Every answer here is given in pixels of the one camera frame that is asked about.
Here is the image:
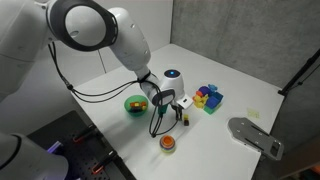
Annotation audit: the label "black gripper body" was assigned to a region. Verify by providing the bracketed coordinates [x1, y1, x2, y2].
[168, 98, 184, 115]

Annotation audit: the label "large green block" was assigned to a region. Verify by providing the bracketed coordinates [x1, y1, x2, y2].
[203, 104, 218, 116]

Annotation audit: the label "large blue block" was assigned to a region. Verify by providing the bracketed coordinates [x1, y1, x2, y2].
[206, 91, 225, 110]

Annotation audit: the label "black block in bowl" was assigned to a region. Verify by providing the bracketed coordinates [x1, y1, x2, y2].
[128, 106, 144, 114]

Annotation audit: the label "green plastic bowl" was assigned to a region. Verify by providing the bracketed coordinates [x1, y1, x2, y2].
[123, 94, 150, 118]

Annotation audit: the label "yellow toy figure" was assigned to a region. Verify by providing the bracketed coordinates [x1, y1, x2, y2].
[192, 93, 210, 110]

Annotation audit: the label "rainbow stacking cups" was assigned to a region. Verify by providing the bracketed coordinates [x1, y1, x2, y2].
[158, 134, 177, 155]

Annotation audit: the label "purple toy ball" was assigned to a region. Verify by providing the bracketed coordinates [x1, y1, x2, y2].
[198, 85, 212, 98]

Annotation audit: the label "light blue toy piece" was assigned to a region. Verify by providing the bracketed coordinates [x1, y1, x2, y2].
[207, 83, 219, 93]

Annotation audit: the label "pale yellow sticky note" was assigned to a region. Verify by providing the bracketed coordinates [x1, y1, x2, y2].
[246, 108, 261, 120]

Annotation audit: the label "grey metal mounting plate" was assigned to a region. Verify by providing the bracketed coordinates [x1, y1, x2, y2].
[227, 116, 285, 162]

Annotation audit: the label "black clamp orange tip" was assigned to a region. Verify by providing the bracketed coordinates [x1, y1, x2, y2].
[91, 150, 119, 176]
[72, 124, 99, 144]

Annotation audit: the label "black perforated breadboard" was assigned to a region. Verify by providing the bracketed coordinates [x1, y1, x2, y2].
[26, 110, 136, 180]

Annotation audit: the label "black tripod pole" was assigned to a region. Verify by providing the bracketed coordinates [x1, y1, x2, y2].
[277, 48, 320, 98]

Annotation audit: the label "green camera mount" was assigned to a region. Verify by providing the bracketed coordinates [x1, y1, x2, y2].
[156, 104, 169, 117]

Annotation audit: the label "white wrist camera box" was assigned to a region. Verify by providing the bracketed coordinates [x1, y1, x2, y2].
[176, 94, 195, 111]

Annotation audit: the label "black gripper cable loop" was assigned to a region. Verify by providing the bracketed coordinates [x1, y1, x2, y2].
[148, 81, 180, 139]

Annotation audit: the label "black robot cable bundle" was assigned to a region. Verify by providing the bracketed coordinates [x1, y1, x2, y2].
[47, 41, 140, 104]

